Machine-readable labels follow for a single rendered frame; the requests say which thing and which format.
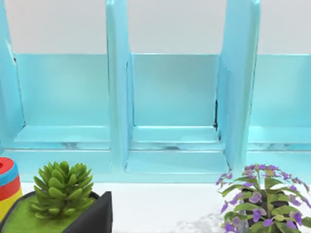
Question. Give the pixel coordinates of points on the light blue rack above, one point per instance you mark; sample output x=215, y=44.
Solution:
x=175, y=97

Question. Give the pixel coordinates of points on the green succulent in black pot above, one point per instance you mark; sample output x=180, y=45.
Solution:
x=60, y=194

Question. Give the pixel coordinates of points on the purple flowering potted plant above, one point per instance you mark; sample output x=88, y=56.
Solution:
x=264, y=201

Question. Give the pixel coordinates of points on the stack of coloured rings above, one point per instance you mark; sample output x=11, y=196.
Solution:
x=8, y=179

